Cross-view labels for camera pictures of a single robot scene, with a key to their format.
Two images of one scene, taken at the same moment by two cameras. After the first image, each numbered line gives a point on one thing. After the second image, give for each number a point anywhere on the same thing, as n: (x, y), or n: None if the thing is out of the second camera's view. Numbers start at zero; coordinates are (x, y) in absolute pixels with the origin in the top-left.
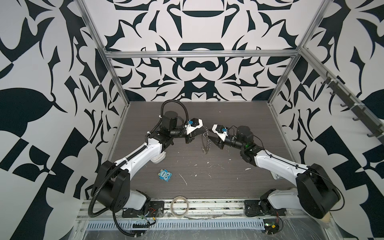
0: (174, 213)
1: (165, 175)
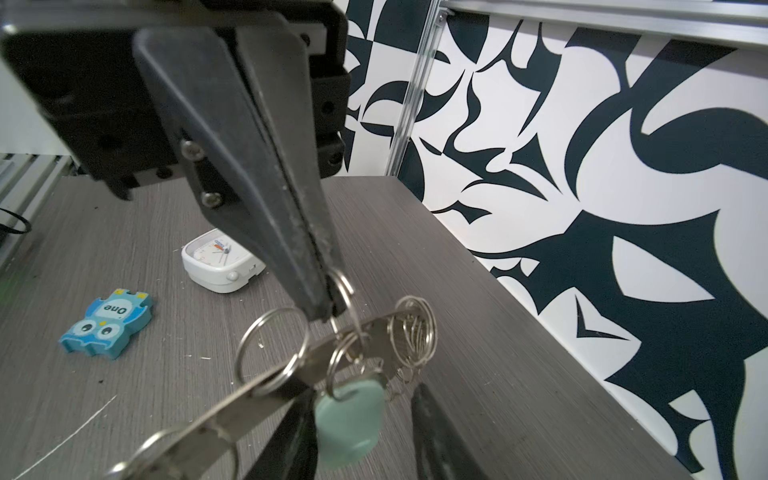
0: None
1: (108, 323)
